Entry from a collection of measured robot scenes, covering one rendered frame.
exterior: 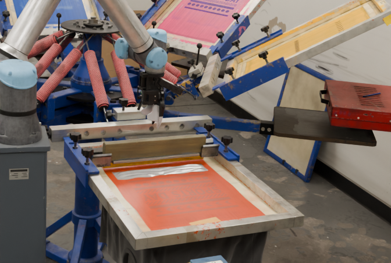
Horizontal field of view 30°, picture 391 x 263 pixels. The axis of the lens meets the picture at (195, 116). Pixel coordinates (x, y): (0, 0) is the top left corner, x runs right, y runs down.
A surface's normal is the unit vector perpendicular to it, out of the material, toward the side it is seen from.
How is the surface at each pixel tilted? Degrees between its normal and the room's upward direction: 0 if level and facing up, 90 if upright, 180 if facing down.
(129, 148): 90
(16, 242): 90
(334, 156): 90
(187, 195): 0
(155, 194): 0
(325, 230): 0
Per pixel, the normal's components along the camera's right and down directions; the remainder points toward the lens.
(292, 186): 0.07, -0.95
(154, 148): 0.40, 0.32
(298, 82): -0.88, -0.10
